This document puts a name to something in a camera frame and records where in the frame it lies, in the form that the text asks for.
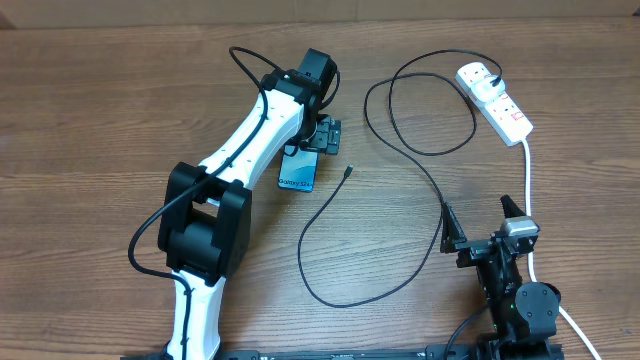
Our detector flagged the white power strip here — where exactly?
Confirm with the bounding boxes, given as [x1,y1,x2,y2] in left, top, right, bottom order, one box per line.
[456,62,533,146]

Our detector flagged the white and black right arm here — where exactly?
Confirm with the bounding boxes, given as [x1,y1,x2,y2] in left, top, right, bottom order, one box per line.
[440,195,564,360]

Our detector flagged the black USB charging cable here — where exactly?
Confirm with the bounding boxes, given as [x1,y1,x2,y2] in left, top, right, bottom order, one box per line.
[297,48,504,309]

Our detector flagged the white power strip cord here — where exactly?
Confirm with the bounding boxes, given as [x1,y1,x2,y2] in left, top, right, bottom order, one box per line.
[521,138,604,360]

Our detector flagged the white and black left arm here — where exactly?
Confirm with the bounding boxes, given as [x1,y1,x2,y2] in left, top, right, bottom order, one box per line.
[158,49,341,359]

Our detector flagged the blue Galaxy S24+ smartphone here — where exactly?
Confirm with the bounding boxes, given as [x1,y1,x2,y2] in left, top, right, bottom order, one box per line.
[278,145,319,192]

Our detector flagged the brown cardboard backdrop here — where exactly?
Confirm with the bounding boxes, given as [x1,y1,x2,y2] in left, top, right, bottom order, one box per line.
[1,0,639,30]

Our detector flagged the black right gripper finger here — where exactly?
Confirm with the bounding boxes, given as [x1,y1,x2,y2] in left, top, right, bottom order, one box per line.
[500,194,525,219]
[440,202,467,253]

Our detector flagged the white charger plug adapter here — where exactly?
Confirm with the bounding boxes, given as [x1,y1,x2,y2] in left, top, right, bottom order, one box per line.
[471,77,506,104]

